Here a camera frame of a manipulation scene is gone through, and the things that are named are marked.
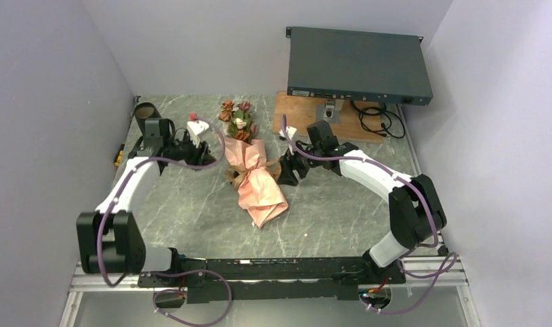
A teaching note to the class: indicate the black cylindrical vase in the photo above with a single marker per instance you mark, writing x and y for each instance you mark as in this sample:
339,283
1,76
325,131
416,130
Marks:
145,118

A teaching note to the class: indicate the dark grey network switch box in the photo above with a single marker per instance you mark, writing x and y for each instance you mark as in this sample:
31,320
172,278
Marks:
358,66

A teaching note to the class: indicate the metal stand bracket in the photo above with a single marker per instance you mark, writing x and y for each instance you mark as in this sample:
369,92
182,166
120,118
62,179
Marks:
330,111

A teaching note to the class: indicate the brown ribbon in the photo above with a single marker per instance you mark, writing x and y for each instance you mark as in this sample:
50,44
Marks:
237,174

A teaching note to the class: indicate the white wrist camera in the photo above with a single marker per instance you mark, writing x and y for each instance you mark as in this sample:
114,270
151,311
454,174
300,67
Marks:
196,127
288,134

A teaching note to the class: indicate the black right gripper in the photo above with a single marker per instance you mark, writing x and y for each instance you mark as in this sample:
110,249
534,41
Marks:
289,163

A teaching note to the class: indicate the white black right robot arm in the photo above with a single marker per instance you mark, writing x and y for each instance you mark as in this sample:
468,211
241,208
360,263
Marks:
415,213

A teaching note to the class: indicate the black mounting base plate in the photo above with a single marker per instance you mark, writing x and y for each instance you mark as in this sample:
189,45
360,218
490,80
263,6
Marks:
207,280

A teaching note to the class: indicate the wooden board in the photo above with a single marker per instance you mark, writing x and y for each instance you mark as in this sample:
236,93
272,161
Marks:
301,112

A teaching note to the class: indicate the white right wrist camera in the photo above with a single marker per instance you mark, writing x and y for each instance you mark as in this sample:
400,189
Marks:
288,134

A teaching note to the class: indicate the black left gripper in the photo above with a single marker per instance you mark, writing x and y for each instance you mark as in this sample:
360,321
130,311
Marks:
200,155

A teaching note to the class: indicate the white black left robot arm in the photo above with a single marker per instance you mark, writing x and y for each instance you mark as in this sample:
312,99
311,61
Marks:
109,239

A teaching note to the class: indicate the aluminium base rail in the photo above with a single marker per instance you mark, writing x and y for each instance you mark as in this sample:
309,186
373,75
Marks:
427,272

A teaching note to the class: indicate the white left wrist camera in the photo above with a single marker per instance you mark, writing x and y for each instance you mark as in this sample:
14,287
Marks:
196,127

